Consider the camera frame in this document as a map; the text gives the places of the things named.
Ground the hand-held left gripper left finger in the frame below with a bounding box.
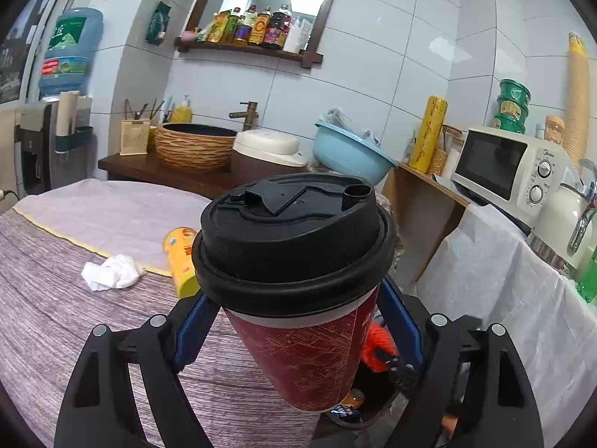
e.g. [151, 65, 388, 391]
[53, 290, 220, 448]

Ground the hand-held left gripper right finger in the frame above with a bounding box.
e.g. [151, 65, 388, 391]
[379, 277, 544, 448]

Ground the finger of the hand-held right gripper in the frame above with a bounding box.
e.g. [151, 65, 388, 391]
[375, 349, 418, 393]

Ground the red paper cup black lid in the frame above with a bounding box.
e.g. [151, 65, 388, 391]
[191, 172, 396, 414]

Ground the yellow can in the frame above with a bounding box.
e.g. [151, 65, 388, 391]
[162, 227, 200, 298]

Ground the white cover cloth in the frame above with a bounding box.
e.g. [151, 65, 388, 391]
[413, 203, 597, 444]

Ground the crumpled white tissue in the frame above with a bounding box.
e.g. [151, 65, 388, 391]
[81, 254, 145, 291]

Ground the wooden shelf unit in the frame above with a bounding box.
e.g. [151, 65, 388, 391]
[381, 163, 471, 285]

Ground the jute twine roll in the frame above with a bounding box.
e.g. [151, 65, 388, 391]
[429, 147, 449, 175]

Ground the wooden counter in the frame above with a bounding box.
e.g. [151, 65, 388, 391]
[98, 152, 243, 199]

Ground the light blue basin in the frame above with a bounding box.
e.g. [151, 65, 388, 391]
[312, 120, 399, 185]

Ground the woven basket sink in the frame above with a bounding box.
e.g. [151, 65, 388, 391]
[155, 122, 238, 172]

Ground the white microwave oven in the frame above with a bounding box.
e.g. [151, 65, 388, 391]
[450, 126, 576, 215]

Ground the green glass bottle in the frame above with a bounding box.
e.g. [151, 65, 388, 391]
[576, 247, 597, 304]

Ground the yellow wrap roll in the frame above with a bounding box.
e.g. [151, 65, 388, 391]
[409, 96, 448, 174]

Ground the white kettle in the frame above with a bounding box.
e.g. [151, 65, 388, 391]
[527, 182, 591, 271]

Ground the white rice cooker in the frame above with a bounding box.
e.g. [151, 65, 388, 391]
[231, 130, 309, 187]

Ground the chrome faucet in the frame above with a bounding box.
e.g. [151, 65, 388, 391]
[568, 159, 597, 253]

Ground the beige chopstick box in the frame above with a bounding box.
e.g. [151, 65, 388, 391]
[120, 119, 151, 156]

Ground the white plastic bag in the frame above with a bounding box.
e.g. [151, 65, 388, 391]
[318, 107, 388, 143]

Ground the yellow soap bottle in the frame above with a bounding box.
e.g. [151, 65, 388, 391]
[172, 94, 193, 123]

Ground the brass faucet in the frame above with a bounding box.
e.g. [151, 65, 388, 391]
[228, 101, 259, 132]

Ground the dark green cup holder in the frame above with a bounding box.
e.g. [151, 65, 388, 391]
[55, 126, 95, 155]

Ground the bundle of chopsticks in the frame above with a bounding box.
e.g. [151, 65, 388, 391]
[124, 98, 166, 122]

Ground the water dispenser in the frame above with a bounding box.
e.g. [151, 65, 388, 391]
[14, 96, 94, 197]

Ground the beige jar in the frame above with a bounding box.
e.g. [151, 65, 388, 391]
[543, 115, 566, 145]

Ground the white paper cup sleeve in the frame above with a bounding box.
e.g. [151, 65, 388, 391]
[58, 91, 80, 136]

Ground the tall stack of paper cups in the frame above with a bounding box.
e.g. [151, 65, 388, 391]
[562, 32, 591, 164]

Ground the purple label bottle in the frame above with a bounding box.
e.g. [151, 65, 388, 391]
[233, 15, 253, 45]

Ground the yellow oil bottle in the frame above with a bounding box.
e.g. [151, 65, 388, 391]
[206, 13, 227, 44]

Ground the green label bottle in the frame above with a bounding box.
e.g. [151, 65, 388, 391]
[223, 8, 241, 44]

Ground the blue water jug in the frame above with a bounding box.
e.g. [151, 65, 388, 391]
[38, 7, 104, 96]

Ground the white bottle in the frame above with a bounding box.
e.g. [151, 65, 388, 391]
[283, 18, 312, 54]

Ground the orange label bottle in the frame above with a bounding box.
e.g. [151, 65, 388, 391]
[248, 7, 272, 46]

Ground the green packet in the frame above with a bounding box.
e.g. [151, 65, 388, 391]
[146, 1, 172, 46]

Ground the dark red bottle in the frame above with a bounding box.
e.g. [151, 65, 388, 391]
[263, 4, 292, 50]

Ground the window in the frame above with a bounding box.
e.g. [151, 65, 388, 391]
[0, 0, 61, 103]

